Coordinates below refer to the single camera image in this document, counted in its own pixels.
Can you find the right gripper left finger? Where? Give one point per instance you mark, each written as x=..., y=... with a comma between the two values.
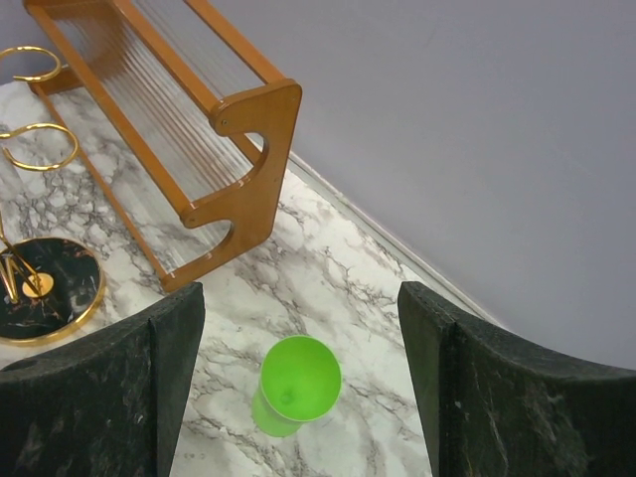
x=110, y=403

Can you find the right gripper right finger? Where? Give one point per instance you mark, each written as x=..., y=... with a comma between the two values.
x=494, y=404

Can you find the green plastic goblet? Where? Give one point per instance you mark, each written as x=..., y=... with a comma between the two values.
x=300, y=381

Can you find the wooden dish rack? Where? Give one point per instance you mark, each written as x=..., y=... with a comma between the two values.
x=184, y=125

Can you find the gold wire wine glass rack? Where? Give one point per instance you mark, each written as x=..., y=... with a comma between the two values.
x=50, y=288

